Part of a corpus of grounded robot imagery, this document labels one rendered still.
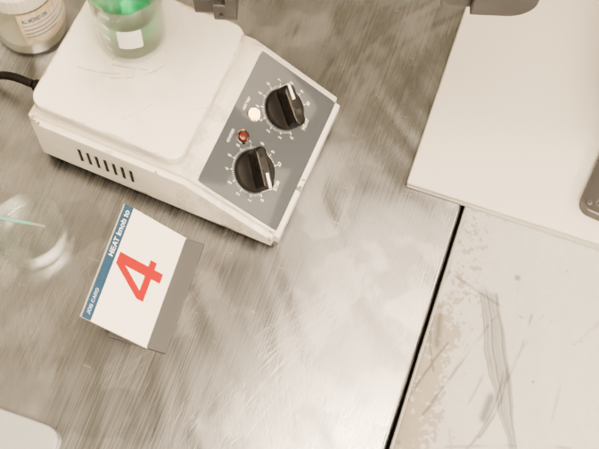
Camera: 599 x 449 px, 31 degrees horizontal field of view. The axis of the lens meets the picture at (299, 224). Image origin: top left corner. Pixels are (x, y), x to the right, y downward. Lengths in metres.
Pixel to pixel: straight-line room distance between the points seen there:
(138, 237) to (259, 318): 0.11
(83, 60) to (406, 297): 0.30
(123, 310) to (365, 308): 0.18
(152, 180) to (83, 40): 0.11
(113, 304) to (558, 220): 0.34
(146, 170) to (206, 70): 0.08
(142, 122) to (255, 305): 0.16
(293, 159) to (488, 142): 0.16
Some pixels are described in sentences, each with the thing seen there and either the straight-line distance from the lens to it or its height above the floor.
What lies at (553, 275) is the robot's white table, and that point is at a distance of 0.86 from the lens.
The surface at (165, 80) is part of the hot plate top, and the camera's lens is 0.80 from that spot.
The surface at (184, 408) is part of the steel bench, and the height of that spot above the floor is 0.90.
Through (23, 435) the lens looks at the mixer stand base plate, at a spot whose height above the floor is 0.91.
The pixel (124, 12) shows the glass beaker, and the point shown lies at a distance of 0.74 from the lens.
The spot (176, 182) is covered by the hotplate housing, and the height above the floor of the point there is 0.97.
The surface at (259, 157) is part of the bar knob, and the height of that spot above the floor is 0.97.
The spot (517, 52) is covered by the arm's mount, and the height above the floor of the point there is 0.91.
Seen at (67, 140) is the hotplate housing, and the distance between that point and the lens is 0.82.
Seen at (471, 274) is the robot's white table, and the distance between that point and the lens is 0.84.
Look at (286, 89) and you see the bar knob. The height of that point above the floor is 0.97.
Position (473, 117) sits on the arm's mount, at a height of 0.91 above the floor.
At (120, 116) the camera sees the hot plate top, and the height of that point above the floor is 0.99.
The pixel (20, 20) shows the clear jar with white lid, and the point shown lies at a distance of 0.87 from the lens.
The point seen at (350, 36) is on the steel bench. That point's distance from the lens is 0.92.
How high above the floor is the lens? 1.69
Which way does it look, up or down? 69 degrees down
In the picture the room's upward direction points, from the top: 7 degrees clockwise
